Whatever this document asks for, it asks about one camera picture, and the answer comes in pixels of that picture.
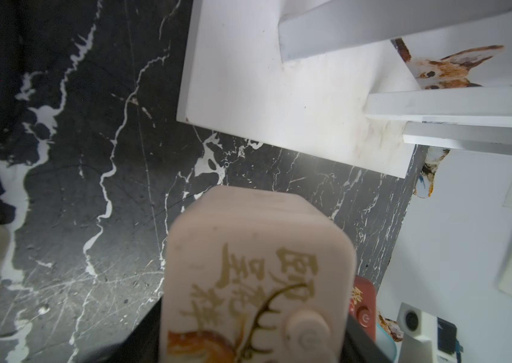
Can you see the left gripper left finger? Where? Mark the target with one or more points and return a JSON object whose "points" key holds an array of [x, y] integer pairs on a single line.
{"points": [[141, 346]]}

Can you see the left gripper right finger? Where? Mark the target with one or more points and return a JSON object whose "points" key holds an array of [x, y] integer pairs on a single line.
{"points": [[358, 347]]}

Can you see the dark red printed cube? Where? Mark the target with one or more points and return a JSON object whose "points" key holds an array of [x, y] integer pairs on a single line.
{"points": [[363, 305]]}

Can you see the pink printed cube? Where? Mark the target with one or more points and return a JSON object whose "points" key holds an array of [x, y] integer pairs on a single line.
{"points": [[255, 276]]}

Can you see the white tiered display stand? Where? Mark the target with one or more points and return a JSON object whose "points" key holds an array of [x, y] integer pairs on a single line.
{"points": [[355, 82]]}

